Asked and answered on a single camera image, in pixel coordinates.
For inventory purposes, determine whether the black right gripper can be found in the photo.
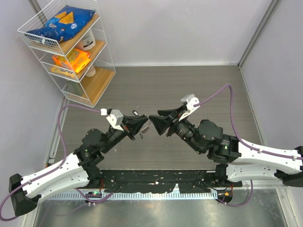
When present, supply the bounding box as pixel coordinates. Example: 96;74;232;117
149;105;204;154

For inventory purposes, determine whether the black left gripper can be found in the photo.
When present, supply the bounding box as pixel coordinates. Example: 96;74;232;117
100;114;148;153

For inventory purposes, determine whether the bunch of silver keys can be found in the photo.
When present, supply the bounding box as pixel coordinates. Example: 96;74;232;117
139;122;151;139

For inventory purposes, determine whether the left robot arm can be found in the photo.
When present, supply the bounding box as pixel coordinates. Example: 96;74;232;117
9;113;148;217

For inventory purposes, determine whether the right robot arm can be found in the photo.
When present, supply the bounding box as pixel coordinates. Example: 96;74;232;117
149;106;303;187

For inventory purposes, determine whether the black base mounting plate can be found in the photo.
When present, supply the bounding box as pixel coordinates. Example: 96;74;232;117
83;170;242;194

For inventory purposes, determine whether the white paper cup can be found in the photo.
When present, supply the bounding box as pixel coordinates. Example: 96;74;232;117
85;65;96;78

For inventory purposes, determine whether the orange snack box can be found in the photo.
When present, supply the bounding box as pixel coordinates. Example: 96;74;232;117
52;48;91;73

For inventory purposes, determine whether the white jar with label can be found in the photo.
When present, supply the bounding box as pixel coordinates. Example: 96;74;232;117
76;29;96;51

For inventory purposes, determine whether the yellow blue snack box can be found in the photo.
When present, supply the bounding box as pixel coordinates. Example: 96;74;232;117
51;66;74;78

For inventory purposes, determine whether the blue chips bag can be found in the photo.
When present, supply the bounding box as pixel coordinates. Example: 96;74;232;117
25;6;96;43

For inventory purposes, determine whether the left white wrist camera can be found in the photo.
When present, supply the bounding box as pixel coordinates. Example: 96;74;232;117
106;109;124;131

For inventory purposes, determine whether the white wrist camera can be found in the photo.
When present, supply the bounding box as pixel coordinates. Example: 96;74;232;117
106;109;124;131
179;94;199;121

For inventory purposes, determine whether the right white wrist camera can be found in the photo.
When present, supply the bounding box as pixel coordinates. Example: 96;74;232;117
179;94;199;121

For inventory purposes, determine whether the white slotted cable duct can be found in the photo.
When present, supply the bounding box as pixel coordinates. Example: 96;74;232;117
49;190;218;201

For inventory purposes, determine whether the white wire shelf rack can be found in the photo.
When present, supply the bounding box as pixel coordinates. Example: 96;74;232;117
18;0;116;107

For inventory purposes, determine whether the aluminium corner frame post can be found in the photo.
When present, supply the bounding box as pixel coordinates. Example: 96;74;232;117
237;0;282;69

